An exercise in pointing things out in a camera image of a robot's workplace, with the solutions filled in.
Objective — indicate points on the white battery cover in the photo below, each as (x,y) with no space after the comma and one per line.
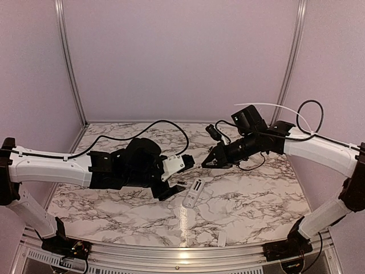
(221,241)

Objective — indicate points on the aluminium frame post left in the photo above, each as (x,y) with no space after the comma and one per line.
(61,20)

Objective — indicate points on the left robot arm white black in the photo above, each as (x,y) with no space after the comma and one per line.
(140,164)

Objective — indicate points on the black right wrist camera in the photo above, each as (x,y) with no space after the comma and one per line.
(249,120)

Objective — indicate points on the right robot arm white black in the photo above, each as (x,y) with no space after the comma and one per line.
(286,139)

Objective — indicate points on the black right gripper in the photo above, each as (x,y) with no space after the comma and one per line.
(223,159)

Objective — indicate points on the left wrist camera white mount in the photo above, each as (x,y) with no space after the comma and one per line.
(176,164)

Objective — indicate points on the white remote control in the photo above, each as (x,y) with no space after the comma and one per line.
(192,196)

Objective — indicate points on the aluminium front rail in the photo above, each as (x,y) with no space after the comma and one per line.
(120,258)

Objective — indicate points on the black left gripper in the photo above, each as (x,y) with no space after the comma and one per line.
(166,191)

